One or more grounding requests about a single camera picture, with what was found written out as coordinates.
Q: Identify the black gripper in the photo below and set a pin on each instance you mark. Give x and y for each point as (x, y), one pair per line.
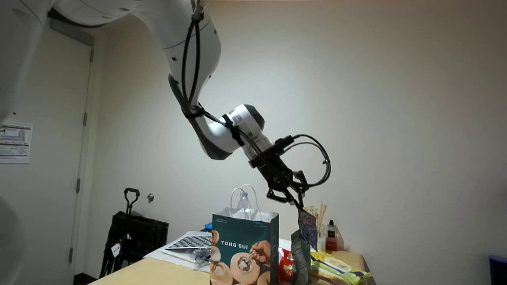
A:
(275, 168)

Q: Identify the green donut print paper bag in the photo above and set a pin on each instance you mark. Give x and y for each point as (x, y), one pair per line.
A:
(243, 254)

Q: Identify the yellow green packet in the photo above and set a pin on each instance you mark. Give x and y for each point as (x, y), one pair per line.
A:
(338, 270)

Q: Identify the dark bottle with red label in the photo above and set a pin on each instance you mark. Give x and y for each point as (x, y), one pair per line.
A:
(332, 238)

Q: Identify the dark blue box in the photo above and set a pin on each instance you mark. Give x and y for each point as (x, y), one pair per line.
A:
(500, 270)

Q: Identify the clear plastic bag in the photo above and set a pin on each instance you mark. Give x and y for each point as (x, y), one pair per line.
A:
(204, 257)

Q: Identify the white door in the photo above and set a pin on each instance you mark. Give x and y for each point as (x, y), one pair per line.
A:
(53, 211)

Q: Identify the dark green standing pouch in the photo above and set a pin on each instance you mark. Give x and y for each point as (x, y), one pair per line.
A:
(302, 263)

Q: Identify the dark blue sachet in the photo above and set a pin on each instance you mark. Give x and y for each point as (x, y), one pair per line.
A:
(308, 227)

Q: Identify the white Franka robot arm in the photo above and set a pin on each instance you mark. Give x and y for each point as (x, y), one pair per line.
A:
(210, 57)

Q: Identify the white paper wall notice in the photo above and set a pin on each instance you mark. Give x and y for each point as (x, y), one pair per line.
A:
(15, 143)

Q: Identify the small metal wall hook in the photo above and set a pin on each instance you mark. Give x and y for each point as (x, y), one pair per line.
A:
(151, 198)

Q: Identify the red snack packet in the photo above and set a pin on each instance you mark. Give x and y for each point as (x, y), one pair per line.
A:
(286, 263)

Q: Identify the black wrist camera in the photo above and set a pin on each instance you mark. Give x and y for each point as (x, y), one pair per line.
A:
(284, 143)

